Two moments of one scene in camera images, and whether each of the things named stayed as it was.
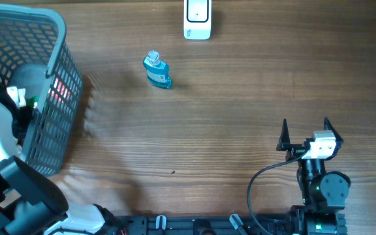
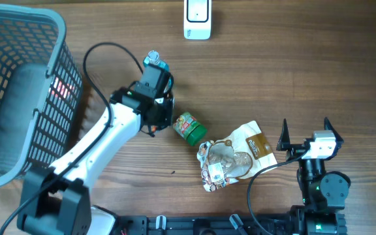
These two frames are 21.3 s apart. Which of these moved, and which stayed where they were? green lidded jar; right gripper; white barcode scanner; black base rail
Moved: green lidded jar
Stayed: black base rail; right gripper; white barcode scanner
